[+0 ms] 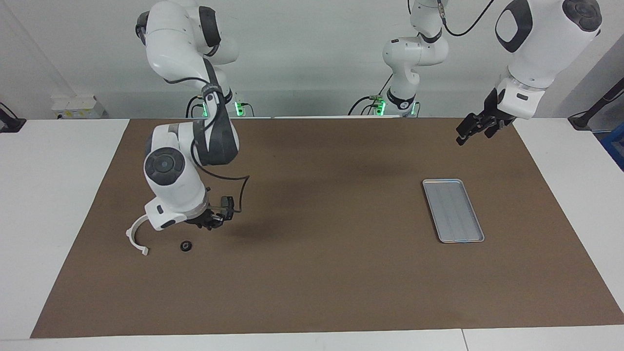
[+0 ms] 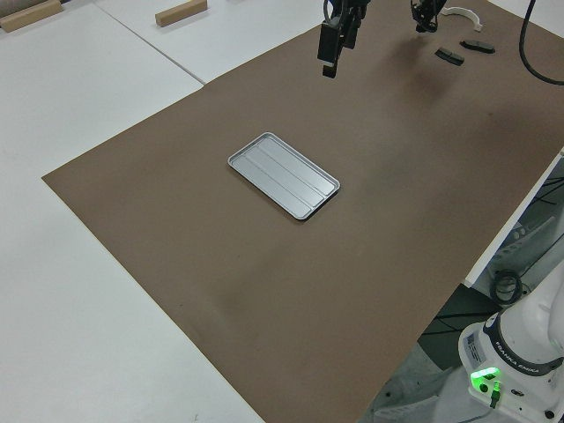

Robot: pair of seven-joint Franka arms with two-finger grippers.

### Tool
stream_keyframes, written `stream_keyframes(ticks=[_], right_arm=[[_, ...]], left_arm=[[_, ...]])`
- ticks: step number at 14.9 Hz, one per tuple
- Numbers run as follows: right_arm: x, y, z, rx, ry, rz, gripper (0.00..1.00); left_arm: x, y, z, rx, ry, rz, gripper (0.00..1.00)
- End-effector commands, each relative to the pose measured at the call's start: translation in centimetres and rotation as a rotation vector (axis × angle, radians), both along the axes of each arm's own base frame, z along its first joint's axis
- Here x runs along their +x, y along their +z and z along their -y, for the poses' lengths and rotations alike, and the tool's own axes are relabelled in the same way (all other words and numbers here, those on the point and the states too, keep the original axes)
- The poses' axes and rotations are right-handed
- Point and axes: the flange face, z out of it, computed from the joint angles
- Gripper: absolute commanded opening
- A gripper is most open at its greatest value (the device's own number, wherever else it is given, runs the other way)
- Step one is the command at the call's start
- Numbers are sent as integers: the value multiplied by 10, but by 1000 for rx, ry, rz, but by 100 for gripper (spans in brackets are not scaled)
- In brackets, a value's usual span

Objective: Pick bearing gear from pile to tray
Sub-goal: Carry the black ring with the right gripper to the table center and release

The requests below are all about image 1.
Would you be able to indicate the white semicircular plastic bracket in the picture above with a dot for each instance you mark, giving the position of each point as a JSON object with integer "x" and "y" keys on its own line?
{"x": 129, "y": 234}

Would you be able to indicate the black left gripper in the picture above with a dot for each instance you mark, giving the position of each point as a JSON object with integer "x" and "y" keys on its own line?
{"x": 492, "y": 117}

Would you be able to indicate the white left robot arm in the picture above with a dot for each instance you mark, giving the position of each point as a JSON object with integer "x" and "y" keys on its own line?
{"x": 536, "y": 48}

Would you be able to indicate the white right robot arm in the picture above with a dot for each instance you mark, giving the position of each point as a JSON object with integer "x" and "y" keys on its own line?
{"x": 170, "y": 48}

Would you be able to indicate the black clamp mount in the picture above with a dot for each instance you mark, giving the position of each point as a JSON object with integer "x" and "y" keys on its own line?
{"x": 9, "y": 124}

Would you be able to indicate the large black bearing gear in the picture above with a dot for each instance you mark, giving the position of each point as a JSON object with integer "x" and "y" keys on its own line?
{"x": 185, "y": 245}

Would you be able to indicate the silver metal tray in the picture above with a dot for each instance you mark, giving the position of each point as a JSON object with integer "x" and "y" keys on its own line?
{"x": 460, "y": 209}

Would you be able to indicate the white box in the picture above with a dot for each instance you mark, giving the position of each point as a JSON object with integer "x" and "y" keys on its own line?
{"x": 78, "y": 107}

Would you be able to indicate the brown table mat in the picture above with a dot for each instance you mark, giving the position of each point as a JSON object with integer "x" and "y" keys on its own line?
{"x": 312, "y": 273}

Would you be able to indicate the blue crate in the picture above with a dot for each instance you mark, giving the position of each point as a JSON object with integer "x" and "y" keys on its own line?
{"x": 615, "y": 146}

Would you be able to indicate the black angled stand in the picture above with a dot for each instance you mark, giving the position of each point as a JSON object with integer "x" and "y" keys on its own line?
{"x": 582, "y": 120}

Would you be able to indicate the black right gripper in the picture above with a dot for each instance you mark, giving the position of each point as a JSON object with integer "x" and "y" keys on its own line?
{"x": 204, "y": 218}

